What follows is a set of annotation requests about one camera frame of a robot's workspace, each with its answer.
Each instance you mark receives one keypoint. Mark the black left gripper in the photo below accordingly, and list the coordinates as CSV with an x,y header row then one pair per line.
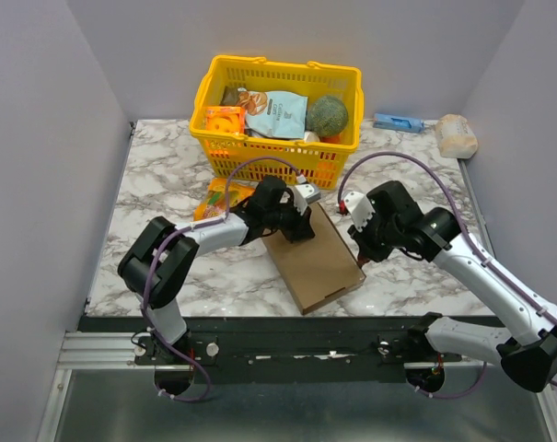
x,y
301,229

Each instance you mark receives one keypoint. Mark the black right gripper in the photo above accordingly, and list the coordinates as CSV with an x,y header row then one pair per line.
x,y
370,247

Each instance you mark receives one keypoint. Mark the brown cardboard express box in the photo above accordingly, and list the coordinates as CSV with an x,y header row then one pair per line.
x,y
316,271

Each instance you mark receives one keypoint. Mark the red black utility knife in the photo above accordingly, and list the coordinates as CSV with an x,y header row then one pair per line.
x,y
362,261

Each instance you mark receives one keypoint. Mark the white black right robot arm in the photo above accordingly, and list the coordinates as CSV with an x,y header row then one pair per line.
x,y
524,345

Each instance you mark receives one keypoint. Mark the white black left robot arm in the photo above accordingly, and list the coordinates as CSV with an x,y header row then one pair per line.
x,y
157,264

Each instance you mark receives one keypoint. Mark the orange snack box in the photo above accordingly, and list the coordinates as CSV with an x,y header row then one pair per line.
x,y
225,119

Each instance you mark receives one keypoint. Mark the orange gummy candy bag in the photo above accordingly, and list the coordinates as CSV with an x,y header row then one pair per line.
x,y
214,202

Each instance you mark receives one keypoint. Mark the white cup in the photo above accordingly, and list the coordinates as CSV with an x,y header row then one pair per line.
x,y
310,137

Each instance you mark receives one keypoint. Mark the orange fruit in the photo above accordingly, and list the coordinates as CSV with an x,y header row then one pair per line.
x,y
332,139

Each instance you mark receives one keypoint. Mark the blue flat package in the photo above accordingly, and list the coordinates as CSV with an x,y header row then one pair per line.
x,y
398,123

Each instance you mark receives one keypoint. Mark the yellow plastic shopping basket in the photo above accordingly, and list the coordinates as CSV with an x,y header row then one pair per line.
x,y
322,163

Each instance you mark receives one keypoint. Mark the light blue cassava chips bag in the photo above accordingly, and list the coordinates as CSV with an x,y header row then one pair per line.
x,y
274,114

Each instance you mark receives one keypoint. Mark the green netted melon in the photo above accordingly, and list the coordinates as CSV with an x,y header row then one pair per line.
x,y
327,116

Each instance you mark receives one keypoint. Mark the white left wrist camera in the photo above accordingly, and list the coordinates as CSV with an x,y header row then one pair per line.
x,y
304,195

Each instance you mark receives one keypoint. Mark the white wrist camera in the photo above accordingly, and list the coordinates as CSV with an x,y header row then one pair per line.
x,y
358,206
304,195

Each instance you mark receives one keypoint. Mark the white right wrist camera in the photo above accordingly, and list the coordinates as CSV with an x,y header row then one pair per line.
x,y
358,206

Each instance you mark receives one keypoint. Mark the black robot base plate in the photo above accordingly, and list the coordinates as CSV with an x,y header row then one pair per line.
x,y
298,350

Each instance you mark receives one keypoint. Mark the aluminium frame rail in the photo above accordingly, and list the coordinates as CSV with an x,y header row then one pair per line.
x,y
100,394

